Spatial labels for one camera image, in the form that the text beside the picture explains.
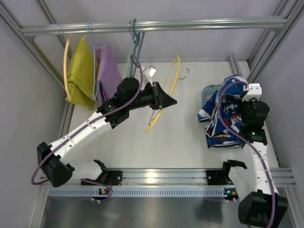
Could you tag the aluminium hanging rail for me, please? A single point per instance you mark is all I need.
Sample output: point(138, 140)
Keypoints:
point(271, 22)

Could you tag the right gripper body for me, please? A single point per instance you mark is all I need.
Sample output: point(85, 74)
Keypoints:
point(243, 104)

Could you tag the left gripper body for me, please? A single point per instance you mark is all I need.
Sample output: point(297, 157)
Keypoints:
point(156, 96)

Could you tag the left aluminium frame post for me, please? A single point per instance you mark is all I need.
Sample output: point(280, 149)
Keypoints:
point(29, 42)

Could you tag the right aluminium frame post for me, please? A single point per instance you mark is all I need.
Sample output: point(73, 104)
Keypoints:
point(272, 39)

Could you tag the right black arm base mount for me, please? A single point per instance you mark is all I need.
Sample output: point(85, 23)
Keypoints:
point(216, 177)

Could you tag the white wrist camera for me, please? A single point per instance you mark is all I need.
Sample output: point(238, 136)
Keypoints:
point(254, 91)
point(148, 74)

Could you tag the slotted grey cable duct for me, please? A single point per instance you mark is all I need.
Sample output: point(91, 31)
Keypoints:
point(216, 192)

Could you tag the aluminium frame post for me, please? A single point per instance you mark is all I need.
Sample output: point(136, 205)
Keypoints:
point(272, 39)
point(29, 42)

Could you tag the teal blue empty hanger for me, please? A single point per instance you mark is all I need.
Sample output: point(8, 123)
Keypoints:
point(138, 38)

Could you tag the green empty hanger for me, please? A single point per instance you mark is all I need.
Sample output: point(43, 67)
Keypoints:
point(131, 47)

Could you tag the mustard yellow garment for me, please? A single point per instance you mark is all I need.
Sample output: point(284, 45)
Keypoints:
point(80, 72)

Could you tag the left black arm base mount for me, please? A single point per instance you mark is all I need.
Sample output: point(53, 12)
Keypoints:
point(109, 178)

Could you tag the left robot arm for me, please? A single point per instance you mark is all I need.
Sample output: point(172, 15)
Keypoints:
point(56, 160)

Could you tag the teal plastic basket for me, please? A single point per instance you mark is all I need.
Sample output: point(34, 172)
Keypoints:
point(209, 90)

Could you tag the pink garment in basket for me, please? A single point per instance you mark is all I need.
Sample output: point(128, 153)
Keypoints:
point(207, 98)

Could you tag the blue white patterned trousers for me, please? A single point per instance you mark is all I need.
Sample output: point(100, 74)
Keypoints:
point(221, 114)

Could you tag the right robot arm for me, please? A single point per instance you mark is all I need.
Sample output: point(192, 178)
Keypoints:
point(260, 204)

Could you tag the yellow hanger on left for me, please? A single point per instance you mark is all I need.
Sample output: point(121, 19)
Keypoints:
point(68, 85)

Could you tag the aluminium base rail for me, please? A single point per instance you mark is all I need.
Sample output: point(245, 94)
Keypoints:
point(165, 177)

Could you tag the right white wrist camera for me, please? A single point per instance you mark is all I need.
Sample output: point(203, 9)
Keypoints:
point(254, 91)

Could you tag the purple garment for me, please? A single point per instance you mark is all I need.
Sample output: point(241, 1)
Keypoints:
point(108, 77)

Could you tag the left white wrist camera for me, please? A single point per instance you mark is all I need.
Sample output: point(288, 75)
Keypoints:
point(148, 74)

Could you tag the light blue hanger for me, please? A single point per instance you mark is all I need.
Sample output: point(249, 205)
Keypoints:
point(94, 48)

